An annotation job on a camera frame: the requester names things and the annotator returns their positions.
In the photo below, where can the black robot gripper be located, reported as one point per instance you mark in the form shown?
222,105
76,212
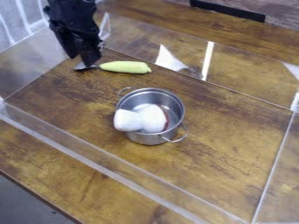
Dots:
71,19

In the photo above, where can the silver metal pot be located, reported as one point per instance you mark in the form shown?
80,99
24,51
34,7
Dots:
134,98

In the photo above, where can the white and red plush mushroom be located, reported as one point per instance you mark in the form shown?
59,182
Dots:
149,119

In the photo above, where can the black bar in background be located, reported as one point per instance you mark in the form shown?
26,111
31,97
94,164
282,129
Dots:
229,10

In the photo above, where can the yellow handled metal spoon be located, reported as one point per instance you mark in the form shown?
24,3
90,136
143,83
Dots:
128,67

